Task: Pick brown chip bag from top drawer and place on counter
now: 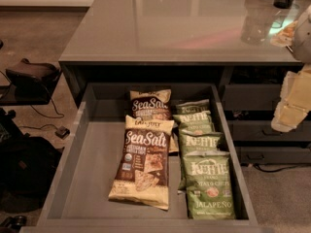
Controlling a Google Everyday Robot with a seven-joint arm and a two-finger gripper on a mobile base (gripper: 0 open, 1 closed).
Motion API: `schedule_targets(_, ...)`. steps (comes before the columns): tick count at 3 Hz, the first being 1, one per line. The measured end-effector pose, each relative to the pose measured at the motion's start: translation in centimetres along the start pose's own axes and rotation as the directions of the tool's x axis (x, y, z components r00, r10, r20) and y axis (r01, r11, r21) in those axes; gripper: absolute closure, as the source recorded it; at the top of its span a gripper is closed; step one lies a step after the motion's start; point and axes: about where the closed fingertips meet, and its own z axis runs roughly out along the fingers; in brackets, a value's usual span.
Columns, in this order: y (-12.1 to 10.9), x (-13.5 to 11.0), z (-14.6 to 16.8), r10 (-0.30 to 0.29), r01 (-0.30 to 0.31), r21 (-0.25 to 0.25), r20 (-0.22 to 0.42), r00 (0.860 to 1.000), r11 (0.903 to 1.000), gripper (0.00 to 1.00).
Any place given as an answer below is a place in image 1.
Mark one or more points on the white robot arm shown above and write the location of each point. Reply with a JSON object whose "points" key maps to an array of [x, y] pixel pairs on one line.
{"points": [[296, 37]]}

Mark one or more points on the green kettle chip bag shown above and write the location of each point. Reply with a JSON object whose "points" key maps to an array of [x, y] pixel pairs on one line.
{"points": [[196, 123], [189, 143], [193, 107]]}

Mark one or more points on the black power adapter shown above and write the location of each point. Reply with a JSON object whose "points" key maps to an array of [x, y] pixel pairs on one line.
{"points": [[62, 132]]}

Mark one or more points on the open grey top drawer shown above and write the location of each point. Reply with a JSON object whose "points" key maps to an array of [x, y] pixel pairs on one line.
{"points": [[78, 199]]}

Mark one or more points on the rear green kettle chip bag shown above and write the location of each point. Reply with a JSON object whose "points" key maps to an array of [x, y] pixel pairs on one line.
{"points": [[193, 107]]}

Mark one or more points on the brown sea salt chip bag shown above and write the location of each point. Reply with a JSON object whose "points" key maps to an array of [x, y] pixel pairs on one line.
{"points": [[151, 105], [142, 176]]}

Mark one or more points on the front green jalapeno chip bag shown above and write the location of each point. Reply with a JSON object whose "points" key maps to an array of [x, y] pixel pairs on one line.
{"points": [[208, 185]]}

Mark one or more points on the grey counter cabinet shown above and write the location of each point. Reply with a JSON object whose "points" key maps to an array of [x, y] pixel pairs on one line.
{"points": [[166, 42]]}

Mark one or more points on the black device on stand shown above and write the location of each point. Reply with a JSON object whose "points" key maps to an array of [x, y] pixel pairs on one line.
{"points": [[29, 83]]}

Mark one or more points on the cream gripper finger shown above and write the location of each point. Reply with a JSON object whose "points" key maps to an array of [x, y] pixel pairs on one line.
{"points": [[296, 89], [286, 117]]}

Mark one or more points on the dark lower side drawers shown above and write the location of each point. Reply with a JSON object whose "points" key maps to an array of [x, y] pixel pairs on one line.
{"points": [[249, 96]]}

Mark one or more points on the black backpack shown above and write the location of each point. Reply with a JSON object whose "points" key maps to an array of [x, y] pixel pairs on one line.
{"points": [[27, 168]]}

